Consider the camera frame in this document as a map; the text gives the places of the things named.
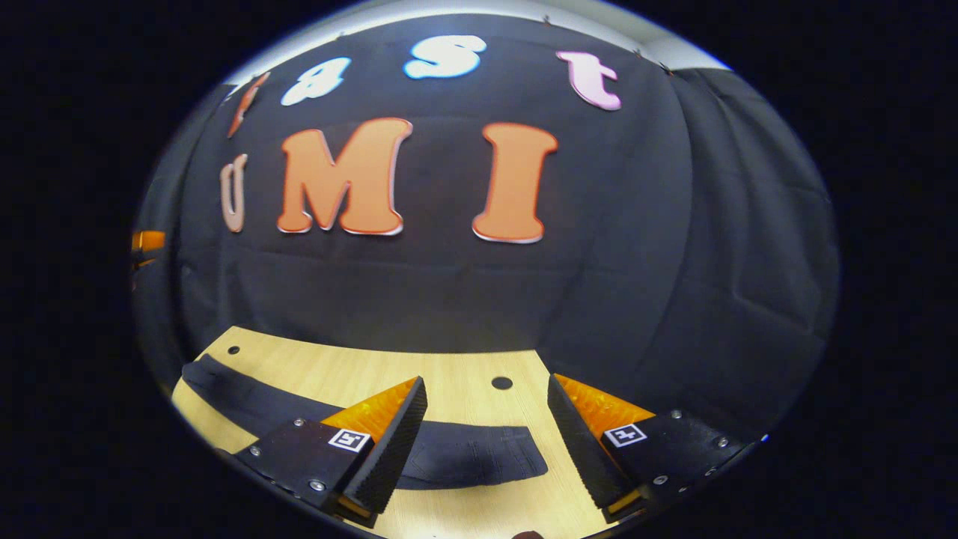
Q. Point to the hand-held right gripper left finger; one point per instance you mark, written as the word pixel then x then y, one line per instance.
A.
pixel 393 449

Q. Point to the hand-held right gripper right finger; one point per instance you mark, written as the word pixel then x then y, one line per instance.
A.
pixel 580 449

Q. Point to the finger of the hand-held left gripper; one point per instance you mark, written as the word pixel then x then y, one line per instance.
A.
pixel 148 241

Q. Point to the row of backdrop clips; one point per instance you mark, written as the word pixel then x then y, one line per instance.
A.
pixel 636 52

